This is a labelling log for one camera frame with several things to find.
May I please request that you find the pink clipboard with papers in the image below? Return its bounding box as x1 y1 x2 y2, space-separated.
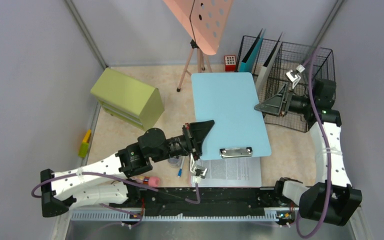
197 157 262 188

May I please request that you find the yellow green toy block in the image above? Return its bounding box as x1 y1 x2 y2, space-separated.
77 129 92 158

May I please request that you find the light blue clipboard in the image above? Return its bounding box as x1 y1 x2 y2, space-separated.
191 72 272 161

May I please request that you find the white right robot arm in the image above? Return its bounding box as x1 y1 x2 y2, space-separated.
254 79 363 226

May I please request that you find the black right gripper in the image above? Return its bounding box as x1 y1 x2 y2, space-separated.
255 82 315 117

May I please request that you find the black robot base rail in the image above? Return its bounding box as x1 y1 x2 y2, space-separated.
109 186 299 220

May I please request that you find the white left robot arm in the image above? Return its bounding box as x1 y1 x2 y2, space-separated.
31 120 215 218

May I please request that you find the teal file folder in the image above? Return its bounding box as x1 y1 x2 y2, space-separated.
237 28 266 73

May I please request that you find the green metal drawer box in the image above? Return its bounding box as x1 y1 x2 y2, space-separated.
90 68 165 131

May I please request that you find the grey white file folder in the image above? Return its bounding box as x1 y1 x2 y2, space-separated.
255 32 284 94

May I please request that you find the pink perforated board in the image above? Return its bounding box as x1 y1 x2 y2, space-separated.
163 0 233 56

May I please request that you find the red white small box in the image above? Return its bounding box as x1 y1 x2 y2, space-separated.
224 55 237 72

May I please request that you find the pink capped tube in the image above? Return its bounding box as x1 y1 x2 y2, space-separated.
131 175 161 188

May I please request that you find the black wire mesh file rack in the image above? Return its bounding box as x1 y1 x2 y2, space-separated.
236 35 342 133

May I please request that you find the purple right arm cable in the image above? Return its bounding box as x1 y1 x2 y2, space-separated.
294 46 333 239

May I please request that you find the blue white marker pen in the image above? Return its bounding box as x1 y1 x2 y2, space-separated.
177 158 185 178

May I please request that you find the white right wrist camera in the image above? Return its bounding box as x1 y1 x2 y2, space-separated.
285 64 305 90

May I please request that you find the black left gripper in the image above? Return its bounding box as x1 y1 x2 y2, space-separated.
151 119 215 163

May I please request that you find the clear jar of paperclips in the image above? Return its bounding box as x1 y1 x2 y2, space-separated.
167 158 182 168

